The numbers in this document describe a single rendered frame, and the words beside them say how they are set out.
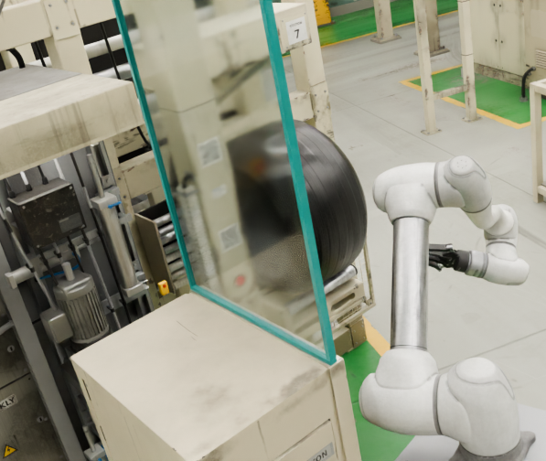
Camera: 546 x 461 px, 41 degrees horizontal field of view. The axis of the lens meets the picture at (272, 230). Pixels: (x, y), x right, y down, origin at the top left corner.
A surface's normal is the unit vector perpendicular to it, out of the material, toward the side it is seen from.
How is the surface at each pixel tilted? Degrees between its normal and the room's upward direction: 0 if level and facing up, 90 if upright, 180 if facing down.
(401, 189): 48
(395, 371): 40
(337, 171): 57
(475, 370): 2
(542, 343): 0
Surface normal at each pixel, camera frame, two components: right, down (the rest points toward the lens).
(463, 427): -0.40, 0.47
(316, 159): 0.30, -0.47
